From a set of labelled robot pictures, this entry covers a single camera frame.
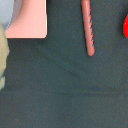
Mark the brown toy sausage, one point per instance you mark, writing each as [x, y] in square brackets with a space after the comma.
[87, 21]

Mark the beige woven placemat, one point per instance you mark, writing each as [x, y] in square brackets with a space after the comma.
[4, 52]

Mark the red toy tomato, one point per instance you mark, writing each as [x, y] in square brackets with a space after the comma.
[125, 27]

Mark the pink stove board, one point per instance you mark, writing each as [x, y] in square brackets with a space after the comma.
[31, 21]

